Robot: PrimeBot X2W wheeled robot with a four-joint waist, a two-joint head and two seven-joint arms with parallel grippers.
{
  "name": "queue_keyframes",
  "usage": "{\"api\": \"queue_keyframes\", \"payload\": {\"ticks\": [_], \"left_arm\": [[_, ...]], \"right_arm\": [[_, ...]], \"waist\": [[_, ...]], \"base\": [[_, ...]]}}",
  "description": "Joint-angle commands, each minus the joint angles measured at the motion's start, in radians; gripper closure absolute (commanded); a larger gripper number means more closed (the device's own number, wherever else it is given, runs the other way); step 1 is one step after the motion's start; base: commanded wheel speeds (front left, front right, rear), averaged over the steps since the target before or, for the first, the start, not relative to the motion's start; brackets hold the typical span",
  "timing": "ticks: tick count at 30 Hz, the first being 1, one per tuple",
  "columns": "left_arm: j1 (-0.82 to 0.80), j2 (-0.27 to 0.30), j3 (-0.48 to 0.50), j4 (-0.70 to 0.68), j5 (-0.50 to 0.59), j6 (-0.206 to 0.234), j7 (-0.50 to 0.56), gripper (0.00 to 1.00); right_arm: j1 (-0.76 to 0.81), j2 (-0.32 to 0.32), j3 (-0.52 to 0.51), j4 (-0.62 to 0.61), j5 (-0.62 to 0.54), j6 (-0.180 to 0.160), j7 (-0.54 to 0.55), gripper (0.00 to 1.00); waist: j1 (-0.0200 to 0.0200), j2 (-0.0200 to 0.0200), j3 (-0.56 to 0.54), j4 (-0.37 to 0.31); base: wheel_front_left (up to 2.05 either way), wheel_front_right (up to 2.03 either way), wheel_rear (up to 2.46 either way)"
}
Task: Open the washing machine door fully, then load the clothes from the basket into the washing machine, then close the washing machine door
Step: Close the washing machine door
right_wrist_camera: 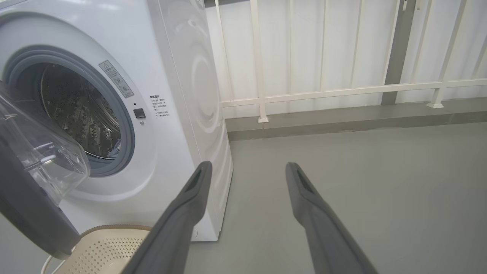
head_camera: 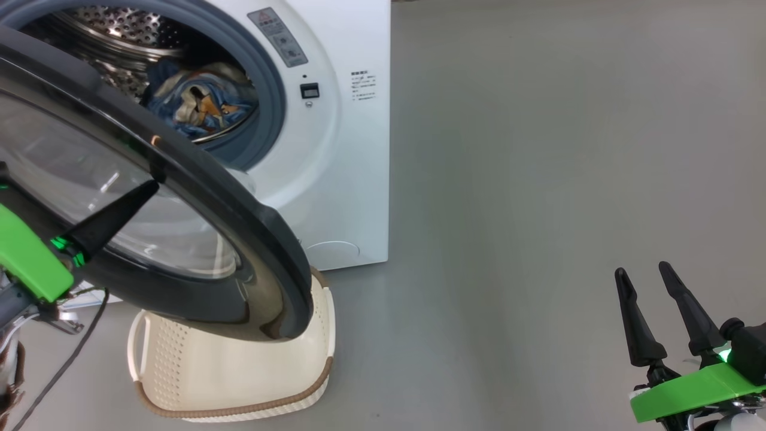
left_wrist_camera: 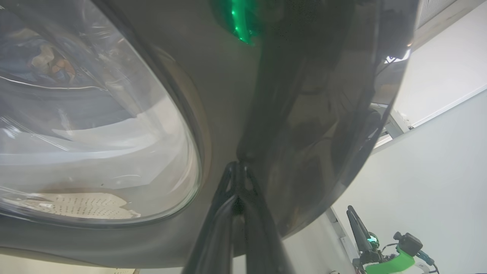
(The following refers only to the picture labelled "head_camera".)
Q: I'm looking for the blue patterned garment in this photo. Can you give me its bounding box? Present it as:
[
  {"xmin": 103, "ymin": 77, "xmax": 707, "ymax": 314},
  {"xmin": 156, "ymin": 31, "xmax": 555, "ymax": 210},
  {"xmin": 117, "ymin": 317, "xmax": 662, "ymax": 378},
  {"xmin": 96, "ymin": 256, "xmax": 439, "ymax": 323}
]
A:
[{"xmin": 144, "ymin": 60, "xmax": 259, "ymax": 141}]

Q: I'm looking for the round white filter cover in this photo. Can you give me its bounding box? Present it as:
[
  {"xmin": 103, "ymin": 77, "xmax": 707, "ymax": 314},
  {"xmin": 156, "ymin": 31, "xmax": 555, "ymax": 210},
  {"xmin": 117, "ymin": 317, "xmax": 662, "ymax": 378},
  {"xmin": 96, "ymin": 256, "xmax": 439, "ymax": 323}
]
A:
[{"xmin": 305, "ymin": 241, "xmax": 361, "ymax": 271}]

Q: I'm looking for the steel perforated washer drum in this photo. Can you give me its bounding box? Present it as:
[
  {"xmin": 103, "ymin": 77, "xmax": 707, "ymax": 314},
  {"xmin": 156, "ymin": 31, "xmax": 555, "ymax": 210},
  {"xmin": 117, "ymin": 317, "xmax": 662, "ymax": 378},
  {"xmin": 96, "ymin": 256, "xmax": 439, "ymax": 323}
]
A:
[{"xmin": 18, "ymin": 6, "xmax": 259, "ymax": 145}]

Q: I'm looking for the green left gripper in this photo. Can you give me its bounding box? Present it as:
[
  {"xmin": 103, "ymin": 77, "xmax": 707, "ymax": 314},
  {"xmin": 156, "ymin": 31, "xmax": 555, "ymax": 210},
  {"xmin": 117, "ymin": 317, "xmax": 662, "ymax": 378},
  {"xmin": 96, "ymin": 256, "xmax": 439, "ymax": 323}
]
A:
[{"xmin": 0, "ymin": 180, "xmax": 161, "ymax": 303}]

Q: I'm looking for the cream perforated laundry basket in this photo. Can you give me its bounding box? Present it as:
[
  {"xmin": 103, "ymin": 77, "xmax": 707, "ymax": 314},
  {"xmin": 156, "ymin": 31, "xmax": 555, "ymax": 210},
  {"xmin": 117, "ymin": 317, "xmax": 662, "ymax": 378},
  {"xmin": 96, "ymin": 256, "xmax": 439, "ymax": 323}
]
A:
[{"xmin": 127, "ymin": 268, "xmax": 336, "ymax": 423}]

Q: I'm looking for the white front-load washing machine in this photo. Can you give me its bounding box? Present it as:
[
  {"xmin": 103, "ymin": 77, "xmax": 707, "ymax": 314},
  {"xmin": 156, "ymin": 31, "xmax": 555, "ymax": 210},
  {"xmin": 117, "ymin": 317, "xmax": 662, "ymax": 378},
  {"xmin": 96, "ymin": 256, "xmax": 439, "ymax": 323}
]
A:
[{"xmin": 0, "ymin": 0, "xmax": 393, "ymax": 312}]

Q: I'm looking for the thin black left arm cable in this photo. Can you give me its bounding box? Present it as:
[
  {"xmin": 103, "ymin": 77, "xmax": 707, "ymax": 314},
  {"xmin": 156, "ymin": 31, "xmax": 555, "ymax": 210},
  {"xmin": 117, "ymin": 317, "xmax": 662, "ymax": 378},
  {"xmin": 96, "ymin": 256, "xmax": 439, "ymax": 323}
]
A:
[{"xmin": 12, "ymin": 287, "xmax": 110, "ymax": 431}]

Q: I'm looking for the black round glass washer door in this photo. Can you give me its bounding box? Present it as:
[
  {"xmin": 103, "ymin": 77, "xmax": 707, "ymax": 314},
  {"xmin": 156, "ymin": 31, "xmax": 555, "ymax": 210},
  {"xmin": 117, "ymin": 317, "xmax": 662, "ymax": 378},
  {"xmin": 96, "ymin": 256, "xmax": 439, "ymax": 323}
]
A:
[{"xmin": 0, "ymin": 27, "xmax": 315, "ymax": 343}]

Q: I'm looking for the grey warning label sticker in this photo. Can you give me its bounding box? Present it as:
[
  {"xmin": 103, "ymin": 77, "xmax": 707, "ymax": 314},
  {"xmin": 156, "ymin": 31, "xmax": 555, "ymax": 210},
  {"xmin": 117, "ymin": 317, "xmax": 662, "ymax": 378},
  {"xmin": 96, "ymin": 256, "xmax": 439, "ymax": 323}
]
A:
[{"xmin": 247, "ymin": 7, "xmax": 309, "ymax": 68}]

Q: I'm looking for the cream cloth garment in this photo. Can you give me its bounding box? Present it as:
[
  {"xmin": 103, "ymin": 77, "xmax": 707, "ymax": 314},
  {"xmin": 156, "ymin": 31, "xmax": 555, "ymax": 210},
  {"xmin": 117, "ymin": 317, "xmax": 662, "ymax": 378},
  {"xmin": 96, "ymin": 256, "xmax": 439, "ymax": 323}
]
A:
[{"xmin": 175, "ymin": 86, "xmax": 205, "ymax": 122}]

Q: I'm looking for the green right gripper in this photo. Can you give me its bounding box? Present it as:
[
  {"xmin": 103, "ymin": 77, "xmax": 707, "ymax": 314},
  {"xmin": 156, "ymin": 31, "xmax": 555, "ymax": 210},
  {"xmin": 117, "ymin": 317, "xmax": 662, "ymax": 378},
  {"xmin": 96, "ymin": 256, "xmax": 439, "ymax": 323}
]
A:
[{"xmin": 615, "ymin": 262, "xmax": 766, "ymax": 431}]

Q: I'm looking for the grey rubber door gasket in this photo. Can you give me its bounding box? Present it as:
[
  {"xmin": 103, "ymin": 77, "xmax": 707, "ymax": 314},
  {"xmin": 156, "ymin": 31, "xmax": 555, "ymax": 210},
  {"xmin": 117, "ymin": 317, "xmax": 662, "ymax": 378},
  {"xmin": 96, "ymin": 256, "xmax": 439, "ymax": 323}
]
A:
[{"xmin": 0, "ymin": 0, "xmax": 287, "ymax": 171}]

